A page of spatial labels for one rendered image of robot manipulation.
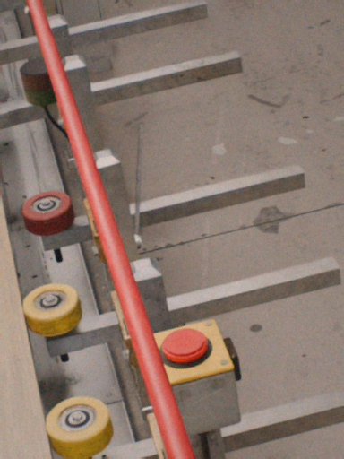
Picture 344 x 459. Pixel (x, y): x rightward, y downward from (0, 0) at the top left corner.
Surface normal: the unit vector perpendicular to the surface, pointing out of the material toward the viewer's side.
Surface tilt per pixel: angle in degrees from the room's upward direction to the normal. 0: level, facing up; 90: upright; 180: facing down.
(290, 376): 0
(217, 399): 90
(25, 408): 0
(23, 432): 0
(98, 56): 90
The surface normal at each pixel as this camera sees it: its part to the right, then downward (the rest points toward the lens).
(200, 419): 0.20, 0.54
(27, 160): -0.15, -0.81
